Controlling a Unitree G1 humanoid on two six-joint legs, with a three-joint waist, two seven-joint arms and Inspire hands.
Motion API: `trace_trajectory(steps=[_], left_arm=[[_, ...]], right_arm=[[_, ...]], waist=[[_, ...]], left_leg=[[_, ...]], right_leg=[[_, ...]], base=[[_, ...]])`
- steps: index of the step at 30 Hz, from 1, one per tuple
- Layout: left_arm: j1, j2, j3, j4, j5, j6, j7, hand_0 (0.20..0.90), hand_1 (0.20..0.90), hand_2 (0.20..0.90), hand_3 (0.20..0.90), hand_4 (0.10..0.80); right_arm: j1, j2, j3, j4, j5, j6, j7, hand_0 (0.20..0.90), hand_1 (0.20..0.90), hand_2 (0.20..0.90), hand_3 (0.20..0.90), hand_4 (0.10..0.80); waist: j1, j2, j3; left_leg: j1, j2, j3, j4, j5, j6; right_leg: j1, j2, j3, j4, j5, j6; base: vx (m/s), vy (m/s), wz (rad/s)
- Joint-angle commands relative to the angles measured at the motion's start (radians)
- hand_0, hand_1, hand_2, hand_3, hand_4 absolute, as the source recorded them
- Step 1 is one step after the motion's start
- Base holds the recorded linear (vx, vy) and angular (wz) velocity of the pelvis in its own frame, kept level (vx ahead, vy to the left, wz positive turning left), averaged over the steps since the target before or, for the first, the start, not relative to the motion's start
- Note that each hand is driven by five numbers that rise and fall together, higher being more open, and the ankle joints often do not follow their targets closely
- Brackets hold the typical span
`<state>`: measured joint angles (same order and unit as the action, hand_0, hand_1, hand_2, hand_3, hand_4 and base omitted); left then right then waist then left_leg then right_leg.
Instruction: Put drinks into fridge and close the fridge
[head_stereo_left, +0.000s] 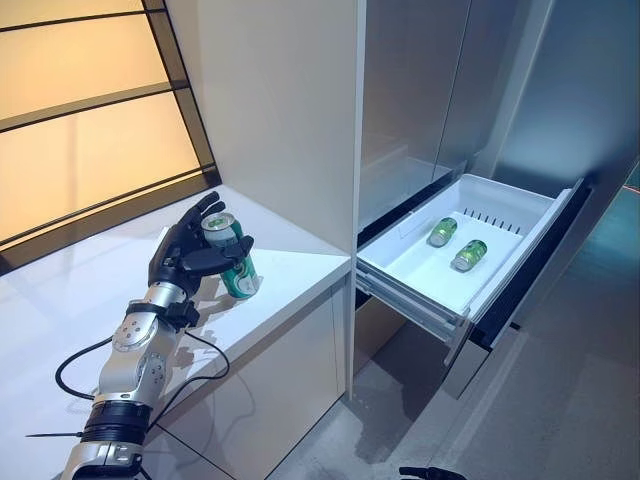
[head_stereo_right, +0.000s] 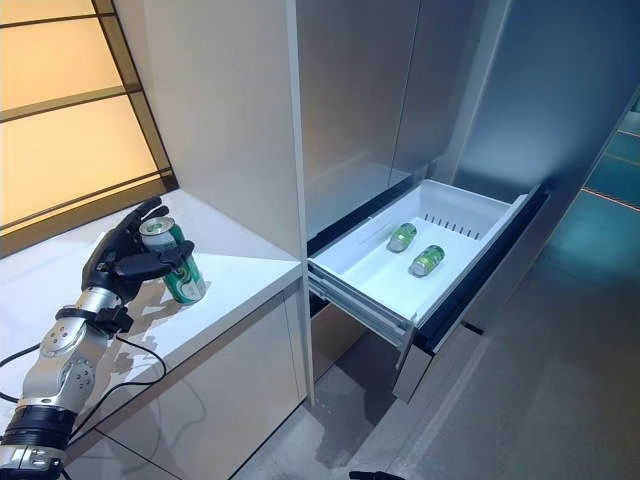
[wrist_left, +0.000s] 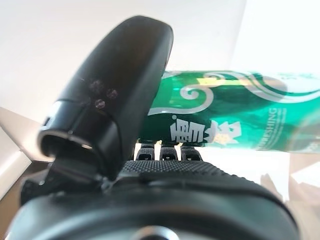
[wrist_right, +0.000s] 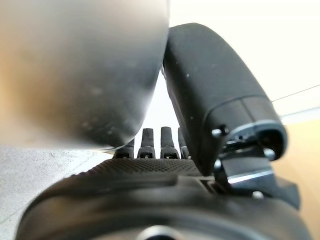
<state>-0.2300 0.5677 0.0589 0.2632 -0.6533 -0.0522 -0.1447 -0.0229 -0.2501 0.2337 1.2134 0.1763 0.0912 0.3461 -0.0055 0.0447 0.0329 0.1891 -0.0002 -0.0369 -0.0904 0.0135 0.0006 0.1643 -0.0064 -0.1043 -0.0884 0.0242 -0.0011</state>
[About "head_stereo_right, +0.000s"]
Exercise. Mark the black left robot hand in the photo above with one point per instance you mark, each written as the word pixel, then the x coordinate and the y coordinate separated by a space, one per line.
pixel 117 260

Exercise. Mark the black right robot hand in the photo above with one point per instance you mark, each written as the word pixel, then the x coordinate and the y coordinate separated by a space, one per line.
pixel 372 475

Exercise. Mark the tall green drink can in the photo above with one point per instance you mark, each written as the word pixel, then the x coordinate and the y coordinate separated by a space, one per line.
pixel 187 285

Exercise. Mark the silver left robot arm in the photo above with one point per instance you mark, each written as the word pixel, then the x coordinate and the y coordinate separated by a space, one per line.
pixel 65 370

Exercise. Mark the white fridge drawer, steel front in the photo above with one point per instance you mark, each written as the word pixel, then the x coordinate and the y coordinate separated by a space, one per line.
pixel 365 270

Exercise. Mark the stainless steel fridge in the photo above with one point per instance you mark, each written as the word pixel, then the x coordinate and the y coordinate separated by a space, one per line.
pixel 350 100

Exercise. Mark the white base cabinet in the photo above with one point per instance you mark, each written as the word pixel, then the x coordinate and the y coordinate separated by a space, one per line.
pixel 240 360

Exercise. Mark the tall white cabinet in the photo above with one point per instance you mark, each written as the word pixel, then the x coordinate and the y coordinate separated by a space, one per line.
pixel 225 100

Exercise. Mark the green bottle, near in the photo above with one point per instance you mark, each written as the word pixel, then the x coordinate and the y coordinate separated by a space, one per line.
pixel 426 261

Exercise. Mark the green bottle, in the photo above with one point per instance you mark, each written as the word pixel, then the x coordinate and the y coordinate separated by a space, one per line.
pixel 402 236
pixel 426 261

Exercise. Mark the green bottle, far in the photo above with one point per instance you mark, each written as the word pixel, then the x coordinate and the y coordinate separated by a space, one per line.
pixel 402 236

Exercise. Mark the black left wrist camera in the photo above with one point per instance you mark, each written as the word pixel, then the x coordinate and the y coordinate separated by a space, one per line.
pixel 115 319

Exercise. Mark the dark window frame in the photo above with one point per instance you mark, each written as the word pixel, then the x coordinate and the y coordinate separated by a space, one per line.
pixel 141 100

